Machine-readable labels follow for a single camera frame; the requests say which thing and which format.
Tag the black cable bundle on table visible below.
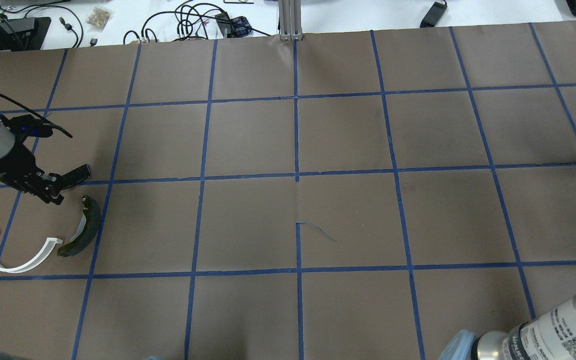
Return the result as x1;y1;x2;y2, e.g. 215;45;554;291
123;1;274;46

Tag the small black flat part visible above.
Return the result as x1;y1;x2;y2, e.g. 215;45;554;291
59;163;92;191

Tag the white curved plastic part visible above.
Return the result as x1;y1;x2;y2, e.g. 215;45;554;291
0;237;63;275

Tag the dark brake shoe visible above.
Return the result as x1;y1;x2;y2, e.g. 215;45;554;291
57;194;102;258

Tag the bag of small parts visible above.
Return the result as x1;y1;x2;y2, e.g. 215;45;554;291
86;6;112;30

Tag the aluminium frame post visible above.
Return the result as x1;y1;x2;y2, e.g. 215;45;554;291
278;0;304;42

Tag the black power adapter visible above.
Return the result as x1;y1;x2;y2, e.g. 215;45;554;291
419;0;448;28

